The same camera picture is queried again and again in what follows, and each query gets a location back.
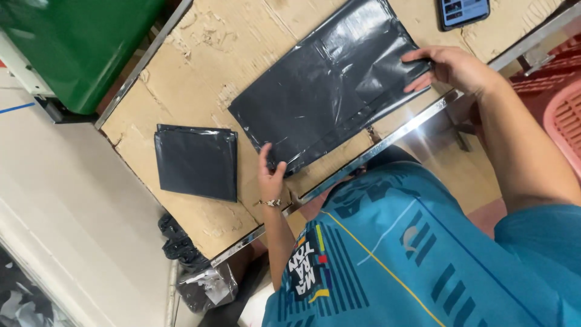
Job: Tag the person's right hand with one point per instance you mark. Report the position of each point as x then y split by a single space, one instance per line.
458 68

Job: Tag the person's left hand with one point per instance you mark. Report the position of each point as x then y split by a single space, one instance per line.
270 184

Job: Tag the large black plastic bag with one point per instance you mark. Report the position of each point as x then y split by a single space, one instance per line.
327 86

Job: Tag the black smartphone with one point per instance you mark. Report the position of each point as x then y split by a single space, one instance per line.
463 12

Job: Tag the folded black plastic bag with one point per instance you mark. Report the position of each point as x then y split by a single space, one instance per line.
196 162

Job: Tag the red plastic crate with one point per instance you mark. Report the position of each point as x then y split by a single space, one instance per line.
551 68

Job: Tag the black rubbish bag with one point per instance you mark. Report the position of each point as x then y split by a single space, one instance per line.
186 254

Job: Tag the crumpled white paper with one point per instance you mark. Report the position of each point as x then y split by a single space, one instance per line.
213 284

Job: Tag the pink plastic basket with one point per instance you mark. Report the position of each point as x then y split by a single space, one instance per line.
566 122

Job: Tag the brown cardboard sheet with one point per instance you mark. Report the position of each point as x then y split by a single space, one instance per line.
199 72

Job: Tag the blue printed shirt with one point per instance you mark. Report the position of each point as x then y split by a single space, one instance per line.
408 254

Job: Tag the green plastic bin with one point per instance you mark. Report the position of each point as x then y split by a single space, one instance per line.
77 45

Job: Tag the blue tape strip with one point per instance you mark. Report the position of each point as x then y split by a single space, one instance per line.
16 108

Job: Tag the grey patterned cloth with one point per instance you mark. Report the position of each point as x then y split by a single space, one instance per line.
22 299

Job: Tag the white bin stand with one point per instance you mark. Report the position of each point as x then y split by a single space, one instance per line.
20 68

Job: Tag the metal table frame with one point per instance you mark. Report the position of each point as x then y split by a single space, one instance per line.
399 131

